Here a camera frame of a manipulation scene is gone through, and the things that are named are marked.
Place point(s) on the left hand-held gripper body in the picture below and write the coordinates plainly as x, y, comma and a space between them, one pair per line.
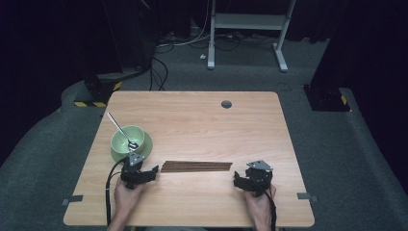
131, 174

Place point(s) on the person's left hand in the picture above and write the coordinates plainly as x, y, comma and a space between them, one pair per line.
126, 200

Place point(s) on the grey table edge bracket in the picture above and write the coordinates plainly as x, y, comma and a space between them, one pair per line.
72, 199
306, 196

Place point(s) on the metal spoon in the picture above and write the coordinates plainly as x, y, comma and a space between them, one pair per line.
120, 128

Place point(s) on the black stand base striped tape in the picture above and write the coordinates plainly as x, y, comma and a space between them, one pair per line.
96, 91
325, 97

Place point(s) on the green ceramic bowl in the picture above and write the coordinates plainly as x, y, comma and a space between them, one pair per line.
120, 141

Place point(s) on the grey table grommet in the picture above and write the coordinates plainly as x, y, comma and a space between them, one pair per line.
226, 104

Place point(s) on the row of wooden chopsticks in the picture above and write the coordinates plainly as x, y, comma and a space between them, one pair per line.
195, 166

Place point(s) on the person's right hand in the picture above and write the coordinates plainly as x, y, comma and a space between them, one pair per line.
261, 207

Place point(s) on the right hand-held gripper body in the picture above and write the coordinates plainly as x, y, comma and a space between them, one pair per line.
260, 179

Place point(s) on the green ceramic plate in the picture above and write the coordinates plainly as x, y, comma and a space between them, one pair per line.
148, 146

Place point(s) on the small white plug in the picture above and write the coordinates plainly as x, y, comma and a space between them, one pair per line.
202, 56

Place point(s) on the white metal stand frame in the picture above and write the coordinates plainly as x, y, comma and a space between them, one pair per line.
247, 21

